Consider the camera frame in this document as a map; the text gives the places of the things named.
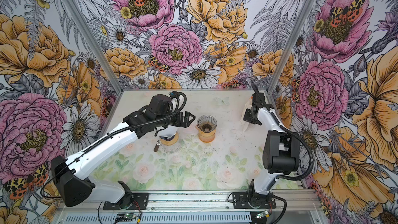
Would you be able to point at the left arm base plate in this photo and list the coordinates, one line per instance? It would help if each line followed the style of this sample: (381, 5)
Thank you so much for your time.
(136, 200)

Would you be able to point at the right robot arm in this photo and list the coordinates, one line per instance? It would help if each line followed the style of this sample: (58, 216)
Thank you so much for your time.
(280, 154)

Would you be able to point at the clear glass carafe brown handle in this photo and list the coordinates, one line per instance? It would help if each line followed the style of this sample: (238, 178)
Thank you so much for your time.
(160, 147)

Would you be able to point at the green circuit board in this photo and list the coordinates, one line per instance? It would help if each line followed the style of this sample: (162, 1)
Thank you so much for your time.
(127, 217)
(263, 214)

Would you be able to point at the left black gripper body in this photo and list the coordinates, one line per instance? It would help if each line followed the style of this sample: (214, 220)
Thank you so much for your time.
(175, 121)

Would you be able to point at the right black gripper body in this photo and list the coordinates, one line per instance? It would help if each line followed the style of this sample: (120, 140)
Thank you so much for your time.
(252, 118)

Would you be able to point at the wooden ring holder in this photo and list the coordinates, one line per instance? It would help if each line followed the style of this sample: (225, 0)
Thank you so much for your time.
(169, 141)

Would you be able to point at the grey ribbed dripper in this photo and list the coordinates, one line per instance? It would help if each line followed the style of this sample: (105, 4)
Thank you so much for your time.
(207, 123)

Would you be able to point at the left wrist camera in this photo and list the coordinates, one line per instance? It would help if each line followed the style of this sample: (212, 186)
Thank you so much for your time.
(175, 96)

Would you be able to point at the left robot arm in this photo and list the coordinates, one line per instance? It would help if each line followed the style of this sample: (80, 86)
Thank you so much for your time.
(71, 175)

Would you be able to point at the green circuit board right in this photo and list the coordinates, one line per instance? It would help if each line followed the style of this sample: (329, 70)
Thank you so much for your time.
(263, 214)

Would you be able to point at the aluminium front rail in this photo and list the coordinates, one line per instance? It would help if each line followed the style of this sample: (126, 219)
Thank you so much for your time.
(200, 201)

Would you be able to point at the green circuit board left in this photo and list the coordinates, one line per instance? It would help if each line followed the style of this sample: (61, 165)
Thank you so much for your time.
(127, 217)

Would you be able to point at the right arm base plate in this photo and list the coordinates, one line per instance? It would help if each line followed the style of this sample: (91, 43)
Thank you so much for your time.
(242, 200)

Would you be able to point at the orange glass pitcher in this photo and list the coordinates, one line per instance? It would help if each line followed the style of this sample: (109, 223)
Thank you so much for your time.
(206, 137)

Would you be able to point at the white paper coffee filter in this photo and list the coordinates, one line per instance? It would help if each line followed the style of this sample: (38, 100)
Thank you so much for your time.
(168, 132)

